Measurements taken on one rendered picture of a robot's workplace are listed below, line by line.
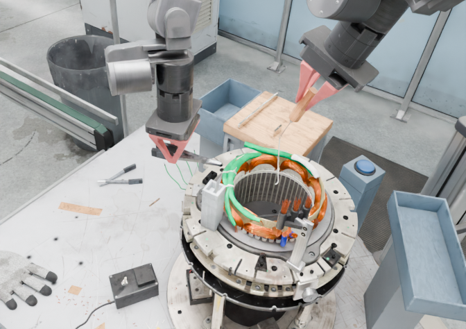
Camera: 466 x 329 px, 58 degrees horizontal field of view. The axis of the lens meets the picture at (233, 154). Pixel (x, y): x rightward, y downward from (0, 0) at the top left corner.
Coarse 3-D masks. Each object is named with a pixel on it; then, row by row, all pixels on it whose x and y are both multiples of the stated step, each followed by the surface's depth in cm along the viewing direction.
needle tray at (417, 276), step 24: (408, 216) 88; (432, 216) 88; (408, 240) 83; (432, 240) 83; (456, 240) 79; (384, 264) 90; (408, 264) 74; (432, 264) 79; (456, 264) 78; (384, 288) 87; (408, 288) 72; (432, 288) 75; (456, 288) 76; (384, 312) 86; (408, 312) 85; (432, 312) 71; (456, 312) 70
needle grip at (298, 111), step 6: (312, 90) 60; (306, 96) 60; (312, 96) 60; (300, 102) 61; (306, 102) 61; (294, 108) 63; (300, 108) 62; (294, 114) 63; (300, 114) 62; (294, 120) 63
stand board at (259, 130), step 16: (240, 112) 103; (272, 112) 104; (288, 112) 105; (224, 128) 100; (240, 128) 98; (256, 128) 99; (272, 128) 99; (288, 128) 100; (304, 128) 101; (320, 128) 101; (256, 144) 97; (272, 144) 95; (288, 144) 96; (304, 144) 96
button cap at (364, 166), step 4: (360, 160) 97; (364, 160) 97; (356, 164) 96; (360, 164) 96; (364, 164) 96; (368, 164) 96; (372, 164) 96; (360, 168) 95; (364, 168) 95; (368, 168) 95; (372, 168) 95; (364, 172) 95; (368, 172) 95
